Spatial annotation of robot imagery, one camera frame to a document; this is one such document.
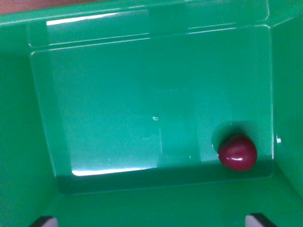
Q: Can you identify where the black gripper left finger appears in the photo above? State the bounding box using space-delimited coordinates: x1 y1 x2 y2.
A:
28 215 59 227

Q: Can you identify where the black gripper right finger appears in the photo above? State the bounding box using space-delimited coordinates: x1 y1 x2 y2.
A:
245 212 278 227

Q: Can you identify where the dark red cherry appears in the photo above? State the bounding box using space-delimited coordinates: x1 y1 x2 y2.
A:
217 133 258 172

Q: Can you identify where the green plastic bin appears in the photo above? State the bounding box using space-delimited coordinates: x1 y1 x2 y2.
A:
0 0 303 227

